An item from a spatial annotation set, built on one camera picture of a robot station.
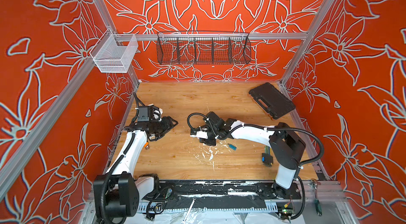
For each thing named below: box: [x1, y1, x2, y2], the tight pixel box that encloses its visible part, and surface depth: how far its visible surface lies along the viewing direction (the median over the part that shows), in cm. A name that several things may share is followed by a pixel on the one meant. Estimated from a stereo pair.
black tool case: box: [248, 82, 296, 120], surface depth 105 cm
